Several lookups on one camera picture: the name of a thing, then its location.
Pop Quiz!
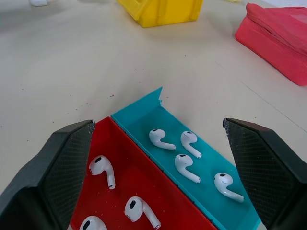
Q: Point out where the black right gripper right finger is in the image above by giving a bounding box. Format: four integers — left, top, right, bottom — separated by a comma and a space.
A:
222, 117, 307, 230

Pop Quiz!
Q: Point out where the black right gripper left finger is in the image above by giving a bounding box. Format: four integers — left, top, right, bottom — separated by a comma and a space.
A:
0, 119, 96, 230

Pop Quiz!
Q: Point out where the yellow plastic bin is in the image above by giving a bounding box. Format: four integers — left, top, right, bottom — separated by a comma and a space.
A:
117, 0, 204, 28

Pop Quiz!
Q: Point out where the white earbud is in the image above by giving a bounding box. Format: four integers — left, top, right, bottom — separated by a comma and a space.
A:
124, 196, 162, 229
149, 128, 177, 151
180, 130, 202, 159
89, 155, 116, 190
174, 153, 201, 184
79, 215, 108, 230
213, 172, 245, 204

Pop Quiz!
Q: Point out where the red plastic tray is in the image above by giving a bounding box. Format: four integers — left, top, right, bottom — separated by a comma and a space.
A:
70, 116, 219, 230

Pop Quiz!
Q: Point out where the teal plastic tray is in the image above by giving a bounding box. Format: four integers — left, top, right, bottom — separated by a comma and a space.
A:
110, 86, 261, 230

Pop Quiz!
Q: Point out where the red fabric pouch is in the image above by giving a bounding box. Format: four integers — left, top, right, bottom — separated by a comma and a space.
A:
234, 2, 307, 86

